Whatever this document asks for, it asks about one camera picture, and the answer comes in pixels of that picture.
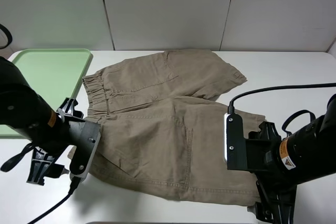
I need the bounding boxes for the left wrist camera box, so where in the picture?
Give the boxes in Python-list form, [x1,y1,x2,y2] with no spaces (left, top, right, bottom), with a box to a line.
[69,121,101,182]

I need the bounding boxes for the khaki shorts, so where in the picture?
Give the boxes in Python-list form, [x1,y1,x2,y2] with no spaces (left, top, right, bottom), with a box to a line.
[82,49,260,206]

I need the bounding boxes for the right black cable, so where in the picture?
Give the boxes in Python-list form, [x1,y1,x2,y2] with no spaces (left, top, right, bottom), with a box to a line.
[227,82,336,114]

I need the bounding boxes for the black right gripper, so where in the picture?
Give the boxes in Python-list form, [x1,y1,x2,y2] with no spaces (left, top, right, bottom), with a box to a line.
[246,122,298,223]

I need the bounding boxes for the left black cable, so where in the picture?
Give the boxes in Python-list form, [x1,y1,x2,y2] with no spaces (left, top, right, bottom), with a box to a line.
[0,140,79,224]

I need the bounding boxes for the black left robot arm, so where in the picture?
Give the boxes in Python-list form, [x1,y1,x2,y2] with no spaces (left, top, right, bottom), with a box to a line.
[1,58,85,185]

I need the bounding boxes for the black cable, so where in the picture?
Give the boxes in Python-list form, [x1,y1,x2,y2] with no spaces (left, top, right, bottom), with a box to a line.
[0,140,79,224]
[227,82,336,114]

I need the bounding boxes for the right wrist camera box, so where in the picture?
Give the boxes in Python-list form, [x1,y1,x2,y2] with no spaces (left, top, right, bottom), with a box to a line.
[223,113,247,171]

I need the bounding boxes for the green plastic tray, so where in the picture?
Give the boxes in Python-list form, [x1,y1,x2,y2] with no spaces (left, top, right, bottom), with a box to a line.
[1,49,93,138]

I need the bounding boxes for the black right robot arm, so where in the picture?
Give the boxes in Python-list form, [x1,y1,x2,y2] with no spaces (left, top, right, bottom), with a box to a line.
[246,96,335,223]

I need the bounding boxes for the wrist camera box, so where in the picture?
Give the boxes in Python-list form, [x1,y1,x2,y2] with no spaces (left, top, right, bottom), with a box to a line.
[223,113,247,171]
[69,121,101,182]

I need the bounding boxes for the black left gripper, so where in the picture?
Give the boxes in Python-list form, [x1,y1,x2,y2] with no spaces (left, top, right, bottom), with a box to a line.
[27,98,84,185]

